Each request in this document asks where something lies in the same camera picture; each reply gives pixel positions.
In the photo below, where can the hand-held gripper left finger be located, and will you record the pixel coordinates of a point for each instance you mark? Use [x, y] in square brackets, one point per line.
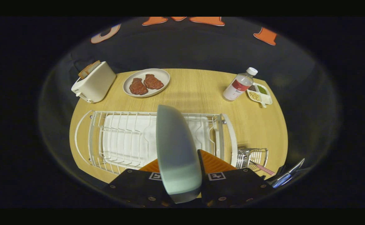
[135, 187]

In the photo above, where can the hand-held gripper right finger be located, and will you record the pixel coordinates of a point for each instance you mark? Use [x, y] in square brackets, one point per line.
[201, 170]

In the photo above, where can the pale green plate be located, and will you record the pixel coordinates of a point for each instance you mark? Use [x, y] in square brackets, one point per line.
[176, 150]

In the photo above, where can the white divided condiment dish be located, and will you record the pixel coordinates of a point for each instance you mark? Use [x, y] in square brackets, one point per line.
[265, 98]

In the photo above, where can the white plate with meat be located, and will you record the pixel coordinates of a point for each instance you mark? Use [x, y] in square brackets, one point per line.
[157, 75]

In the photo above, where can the clear red-label bottle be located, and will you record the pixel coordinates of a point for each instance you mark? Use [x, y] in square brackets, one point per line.
[237, 89]

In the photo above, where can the red meat piece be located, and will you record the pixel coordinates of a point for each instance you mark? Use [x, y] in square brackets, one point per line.
[153, 82]
[138, 87]

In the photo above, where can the white toaster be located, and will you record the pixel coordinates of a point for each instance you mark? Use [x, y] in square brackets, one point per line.
[95, 86]

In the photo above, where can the toast slice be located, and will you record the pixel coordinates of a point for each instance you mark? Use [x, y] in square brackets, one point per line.
[88, 69]

